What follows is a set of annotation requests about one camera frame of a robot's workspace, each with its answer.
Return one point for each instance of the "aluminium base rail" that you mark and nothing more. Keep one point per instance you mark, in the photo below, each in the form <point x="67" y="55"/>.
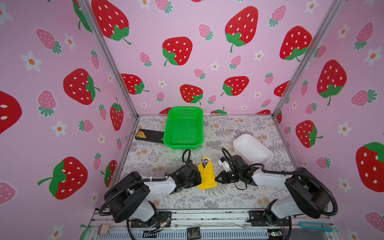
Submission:
<point x="218" y="224"/>

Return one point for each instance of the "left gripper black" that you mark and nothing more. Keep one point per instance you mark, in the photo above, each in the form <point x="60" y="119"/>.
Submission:
<point x="198" y="178"/>

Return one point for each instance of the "teal utility knife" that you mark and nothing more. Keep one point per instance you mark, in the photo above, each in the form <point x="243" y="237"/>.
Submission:
<point x="316" y="226"/>

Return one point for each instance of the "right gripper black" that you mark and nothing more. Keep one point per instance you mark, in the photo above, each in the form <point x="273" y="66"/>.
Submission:
<point x="222" y="177"/>

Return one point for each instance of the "green plastic basket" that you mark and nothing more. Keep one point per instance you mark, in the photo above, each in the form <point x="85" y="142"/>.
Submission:
<point x="184" y="128"/>

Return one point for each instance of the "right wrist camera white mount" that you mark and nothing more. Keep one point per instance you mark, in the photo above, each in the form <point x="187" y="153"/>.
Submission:
<point x="225" y="164"/>

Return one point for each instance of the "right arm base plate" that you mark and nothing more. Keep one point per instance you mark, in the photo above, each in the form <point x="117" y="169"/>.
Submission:
<point x="262" y="219"/>

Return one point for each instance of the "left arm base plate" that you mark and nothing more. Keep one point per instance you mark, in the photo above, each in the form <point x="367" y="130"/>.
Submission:
<point x="162" y="218"/>

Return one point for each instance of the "yellow paper napkin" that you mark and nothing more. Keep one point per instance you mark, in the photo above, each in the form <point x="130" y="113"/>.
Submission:
<point x="207" y="175"/>

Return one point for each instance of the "small black circuit board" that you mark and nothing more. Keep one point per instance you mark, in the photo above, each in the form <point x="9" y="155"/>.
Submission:
<point x="194" y="233"/>

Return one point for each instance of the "black box yellow label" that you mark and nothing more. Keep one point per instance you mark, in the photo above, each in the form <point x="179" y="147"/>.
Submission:
<point x="150" y="136"/>

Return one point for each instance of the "white plastic tray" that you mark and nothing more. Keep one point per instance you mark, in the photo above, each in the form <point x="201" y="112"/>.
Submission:
<point x="251" y="150"/>

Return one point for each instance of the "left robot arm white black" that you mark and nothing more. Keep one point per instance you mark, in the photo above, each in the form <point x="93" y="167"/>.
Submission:
<point x="127" y="200"/>

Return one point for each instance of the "silver spoon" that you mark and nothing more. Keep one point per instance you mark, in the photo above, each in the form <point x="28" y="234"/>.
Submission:
<point x="205" y="162"/>

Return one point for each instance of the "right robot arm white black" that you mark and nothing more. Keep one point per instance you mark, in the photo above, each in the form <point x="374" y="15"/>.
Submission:
<point x="308" y="195"/>

